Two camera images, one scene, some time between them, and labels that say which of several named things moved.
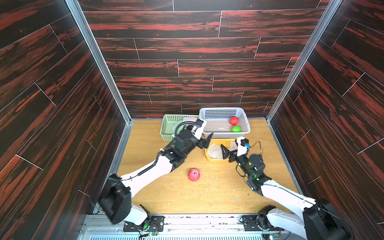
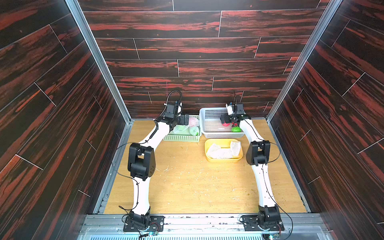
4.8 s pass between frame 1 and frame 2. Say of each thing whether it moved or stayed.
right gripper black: moved
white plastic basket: stayed
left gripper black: moved
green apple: stayed
